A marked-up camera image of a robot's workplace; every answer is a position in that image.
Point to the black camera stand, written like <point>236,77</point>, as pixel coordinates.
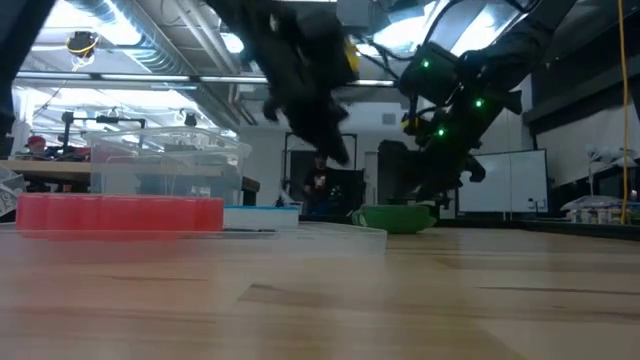
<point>67,130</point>

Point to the blue white pill organizer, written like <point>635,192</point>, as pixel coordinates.
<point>260,219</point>

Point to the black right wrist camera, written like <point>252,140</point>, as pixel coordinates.
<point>430,75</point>

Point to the clear plastic container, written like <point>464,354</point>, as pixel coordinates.
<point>165,160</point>

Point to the plastic bag of bottles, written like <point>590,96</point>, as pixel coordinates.
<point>595,207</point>

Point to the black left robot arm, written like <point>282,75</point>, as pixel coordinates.
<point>15,50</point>

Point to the black yellow ceiling reel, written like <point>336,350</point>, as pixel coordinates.
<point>82,45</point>

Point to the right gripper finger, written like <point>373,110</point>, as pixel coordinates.
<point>434,198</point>

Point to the long ceiling light bar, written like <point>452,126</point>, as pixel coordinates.
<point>145,78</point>

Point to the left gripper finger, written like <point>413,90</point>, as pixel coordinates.
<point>271,110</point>
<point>327,142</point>

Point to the black rig frame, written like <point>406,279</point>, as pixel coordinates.
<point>290,165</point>

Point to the person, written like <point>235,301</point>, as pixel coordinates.
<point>316,187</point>
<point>36,145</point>

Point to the white whiteboard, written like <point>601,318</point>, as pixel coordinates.
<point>515,182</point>

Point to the green elastic bandage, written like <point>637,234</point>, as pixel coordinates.
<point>395,219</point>

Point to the black metal table frame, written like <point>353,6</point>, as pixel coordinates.
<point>550,229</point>

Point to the black cabinet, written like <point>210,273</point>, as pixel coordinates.
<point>395,170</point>

